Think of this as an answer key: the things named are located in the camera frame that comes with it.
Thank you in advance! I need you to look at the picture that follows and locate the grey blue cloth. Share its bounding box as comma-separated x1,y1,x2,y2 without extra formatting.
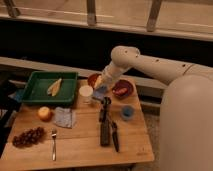
53,107,76,129

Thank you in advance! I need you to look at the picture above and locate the silver fork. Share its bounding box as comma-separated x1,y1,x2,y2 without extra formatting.
51,129,57,161

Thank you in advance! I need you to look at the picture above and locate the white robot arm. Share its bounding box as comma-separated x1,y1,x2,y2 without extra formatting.
101,46,213,171

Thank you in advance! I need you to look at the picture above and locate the yellow apple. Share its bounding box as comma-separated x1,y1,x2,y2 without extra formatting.
38,106,52,121

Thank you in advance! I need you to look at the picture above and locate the yellow banana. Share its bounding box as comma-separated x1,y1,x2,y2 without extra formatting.
47,78,62,96

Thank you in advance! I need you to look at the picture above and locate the blue sponge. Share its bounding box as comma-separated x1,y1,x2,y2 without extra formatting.
92,86,107,101

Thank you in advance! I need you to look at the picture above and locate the red food in bowl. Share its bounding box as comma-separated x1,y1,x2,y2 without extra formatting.
115,88,128,96

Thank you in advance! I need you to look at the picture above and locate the black spatula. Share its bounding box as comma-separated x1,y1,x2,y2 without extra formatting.
99,109,110,146

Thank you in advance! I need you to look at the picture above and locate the white cup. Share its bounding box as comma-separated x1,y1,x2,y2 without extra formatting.
79,85,93,104

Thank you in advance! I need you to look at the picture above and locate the green plastic tray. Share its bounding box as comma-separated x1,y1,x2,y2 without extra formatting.
22,71,78,106

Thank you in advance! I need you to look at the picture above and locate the orange bowl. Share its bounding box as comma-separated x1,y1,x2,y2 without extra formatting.
87,73,100,89

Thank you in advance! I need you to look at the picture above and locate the dark red bowl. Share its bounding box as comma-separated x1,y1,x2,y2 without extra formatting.
112,79,134,98

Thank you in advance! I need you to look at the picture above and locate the blue plastic cup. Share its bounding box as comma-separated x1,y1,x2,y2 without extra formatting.
121,105,134,121

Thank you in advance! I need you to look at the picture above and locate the bunch of dark grapes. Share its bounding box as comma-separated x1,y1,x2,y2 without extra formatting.
12,127,45,148

